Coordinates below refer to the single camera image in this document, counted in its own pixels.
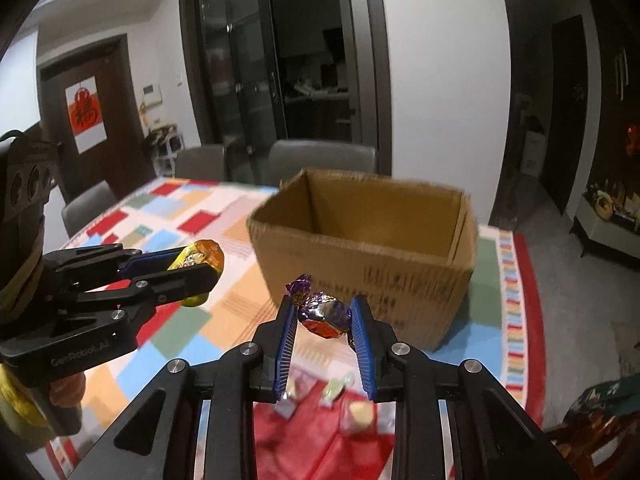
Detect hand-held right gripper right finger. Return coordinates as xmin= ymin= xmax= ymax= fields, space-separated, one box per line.
xmin=349 ymin=294 xmax=581 ymax=480

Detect white shoe rack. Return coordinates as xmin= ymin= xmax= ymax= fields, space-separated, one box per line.
xmin=142 ymin=122 xmax=186 ymax=176

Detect grey dining chair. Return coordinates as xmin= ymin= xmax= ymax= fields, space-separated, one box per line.
xmin=267 ymin=140 xmax=378 ymax=186
xmin=175 ymin=144 xmax=228 ymax=183
xmin=61 ymin=181 xmax=118 ymax=238

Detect low white sideboard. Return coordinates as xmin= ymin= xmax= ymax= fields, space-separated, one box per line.
xmin=570 ymin=200 xmax=640 ymax=266

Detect red and white door poster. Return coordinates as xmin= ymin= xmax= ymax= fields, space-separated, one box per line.
xmin=65 ymin=76 xmax=108 ymax=156

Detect person's left hand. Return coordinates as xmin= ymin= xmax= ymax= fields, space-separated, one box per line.
xmin=49 ymin=374 xmax=85 ymax=411

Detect purple orange foil candy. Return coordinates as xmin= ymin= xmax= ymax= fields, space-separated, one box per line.
xmin=285 ymin=273 xmax=354 ymax=347

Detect green cloth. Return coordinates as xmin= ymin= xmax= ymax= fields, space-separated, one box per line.
xmin=565 ymin=377 xmax=640 ymax=421

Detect brown cardboard box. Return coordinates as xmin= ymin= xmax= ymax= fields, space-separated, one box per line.
xmin=247 ymin=167 xmax=480 ymax=353

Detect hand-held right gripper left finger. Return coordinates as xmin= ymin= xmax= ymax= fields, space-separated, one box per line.
xmin=97 ymin=294 xmax=300 ymax=480

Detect dark wooden door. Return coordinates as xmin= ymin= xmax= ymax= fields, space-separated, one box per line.
xmin=39 ymin=34 xmax=156 ymax=196

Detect peach snack packet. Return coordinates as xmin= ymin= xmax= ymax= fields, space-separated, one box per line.
xmin=342 ymin=399 xmax=378 ymax=433

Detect green white snack packet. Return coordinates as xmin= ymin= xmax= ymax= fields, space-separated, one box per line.
xmin=320 ymin=377 xmax=353 ymax=405

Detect dark framed sliding glass door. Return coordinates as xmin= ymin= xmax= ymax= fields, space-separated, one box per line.
xmin=179 ymin=0 xmax=393 ymax=186

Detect colourful patchwork tablecloth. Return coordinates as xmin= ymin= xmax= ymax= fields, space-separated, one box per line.
xmin=45 ymin=176 xmax=546 ymax=480

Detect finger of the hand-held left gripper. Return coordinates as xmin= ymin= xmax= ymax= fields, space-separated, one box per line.
xmin=52 ymin=262 xmax=224 ymax=331
xmin=42 ymin=242 xmax=183 ymax=286

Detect white box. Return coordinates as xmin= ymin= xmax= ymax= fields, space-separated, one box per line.
xmin=520 ymin=130 xmax=546 ymax=176

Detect gold foil candy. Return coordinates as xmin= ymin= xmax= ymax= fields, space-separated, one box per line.
xmin=167 ymin=240 xmax=227 ymax=309

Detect dark hallway door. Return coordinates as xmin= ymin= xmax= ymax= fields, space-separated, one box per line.
xmin=542 ymin=15 xmax=588 ymax=216

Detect wooden armchair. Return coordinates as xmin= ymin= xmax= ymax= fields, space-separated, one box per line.
xmin=542 ymin=380 xmax=640 ymax=480

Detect fruit basket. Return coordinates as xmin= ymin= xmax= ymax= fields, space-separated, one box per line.
xmin=590 ymin=192 xmax=616 ymax=221

